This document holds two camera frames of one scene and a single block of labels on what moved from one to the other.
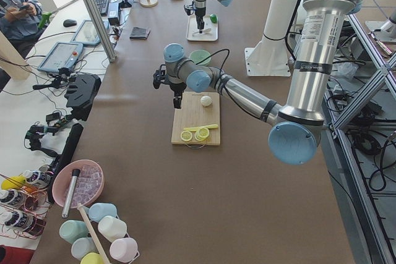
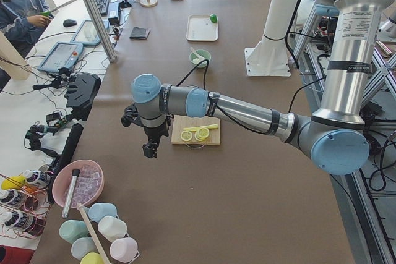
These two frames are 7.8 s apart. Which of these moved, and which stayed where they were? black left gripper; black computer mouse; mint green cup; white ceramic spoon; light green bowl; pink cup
Moved: black left gripper; white ceramic spoon
Stayed: light green bowl; mint green cup; black computer mouse; pink cup
